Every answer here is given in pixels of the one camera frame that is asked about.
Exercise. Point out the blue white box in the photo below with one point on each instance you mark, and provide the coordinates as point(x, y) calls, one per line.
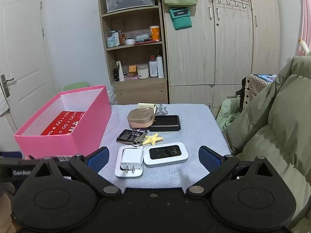
point(111, 42)

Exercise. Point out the white door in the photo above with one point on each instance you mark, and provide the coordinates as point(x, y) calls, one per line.
point(23, 53)

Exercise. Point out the tall white bottle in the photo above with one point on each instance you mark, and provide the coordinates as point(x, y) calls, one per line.
point(160, 66)

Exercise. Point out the white nozzle bottle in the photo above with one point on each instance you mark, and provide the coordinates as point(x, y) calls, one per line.
point(121, 72)

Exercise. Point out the white jar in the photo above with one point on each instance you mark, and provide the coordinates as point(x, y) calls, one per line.
point(142, 71)

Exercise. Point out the light wood wardrobe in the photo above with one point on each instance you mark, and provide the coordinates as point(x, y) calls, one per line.
point(230, 53)

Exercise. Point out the pink curtain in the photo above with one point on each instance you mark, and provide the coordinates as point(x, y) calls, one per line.
point(305, 17)

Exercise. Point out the yellow starfish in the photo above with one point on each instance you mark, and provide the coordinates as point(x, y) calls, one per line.
point(152, 139)

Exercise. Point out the light green cloth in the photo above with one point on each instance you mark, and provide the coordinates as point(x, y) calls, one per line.
point(227, 112)

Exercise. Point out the small orange box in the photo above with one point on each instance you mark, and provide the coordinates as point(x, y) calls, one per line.
point(132, 68)

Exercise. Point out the grey white tablecloth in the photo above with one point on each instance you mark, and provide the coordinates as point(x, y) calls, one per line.
point(201, 128)

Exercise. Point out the pink cardboard box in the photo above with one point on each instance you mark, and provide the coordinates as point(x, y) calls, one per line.
point(60, 145)

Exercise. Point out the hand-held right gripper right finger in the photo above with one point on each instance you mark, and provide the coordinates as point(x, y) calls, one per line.
point(209, 159)

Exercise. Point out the wooden shelf unit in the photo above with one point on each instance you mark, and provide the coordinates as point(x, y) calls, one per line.
point(141, 93)

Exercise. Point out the bunch of keys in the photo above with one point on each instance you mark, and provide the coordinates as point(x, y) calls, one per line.
point(139, 140)

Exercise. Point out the rose gold case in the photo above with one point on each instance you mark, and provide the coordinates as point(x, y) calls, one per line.
point(141, 119)

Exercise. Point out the black rectangular tray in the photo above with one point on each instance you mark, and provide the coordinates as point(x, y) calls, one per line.
point(165, 123)

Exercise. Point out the yellow sticky note pad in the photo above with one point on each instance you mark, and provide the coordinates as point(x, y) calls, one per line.
point(146, 105)

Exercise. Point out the patterned cushion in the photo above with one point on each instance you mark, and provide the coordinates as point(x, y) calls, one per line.
point(256, 87)

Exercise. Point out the olive green puffer jacket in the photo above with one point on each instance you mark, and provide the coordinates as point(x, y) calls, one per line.
point(279, 126)

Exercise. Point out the black flat battery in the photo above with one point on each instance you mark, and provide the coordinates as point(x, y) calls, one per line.
point(127, 135)

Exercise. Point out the person's left forearm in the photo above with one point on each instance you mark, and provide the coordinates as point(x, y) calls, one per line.
point(5, 211)

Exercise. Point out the orange paper cup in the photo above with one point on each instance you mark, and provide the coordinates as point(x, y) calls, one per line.
point(154, 32)

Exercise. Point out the white portable wifi router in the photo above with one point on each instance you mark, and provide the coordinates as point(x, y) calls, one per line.
point(165, 154)

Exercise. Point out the metal hook rack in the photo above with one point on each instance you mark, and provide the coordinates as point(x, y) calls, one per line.
point(234, 1)

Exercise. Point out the red patterned flat box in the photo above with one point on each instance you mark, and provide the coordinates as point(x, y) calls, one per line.
point(63, 124)

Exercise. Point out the teal pouch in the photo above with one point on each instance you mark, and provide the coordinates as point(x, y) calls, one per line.
point(181, 18)

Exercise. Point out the white spray can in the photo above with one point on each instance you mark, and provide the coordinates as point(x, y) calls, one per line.
point(153, 69)

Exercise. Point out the green board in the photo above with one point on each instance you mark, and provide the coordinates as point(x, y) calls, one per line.
point(75, 86)

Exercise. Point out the white rectangular charging base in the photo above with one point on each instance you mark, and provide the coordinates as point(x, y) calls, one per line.
point(128, 174)

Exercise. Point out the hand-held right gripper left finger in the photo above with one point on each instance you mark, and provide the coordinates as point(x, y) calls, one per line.
point(99, 159)

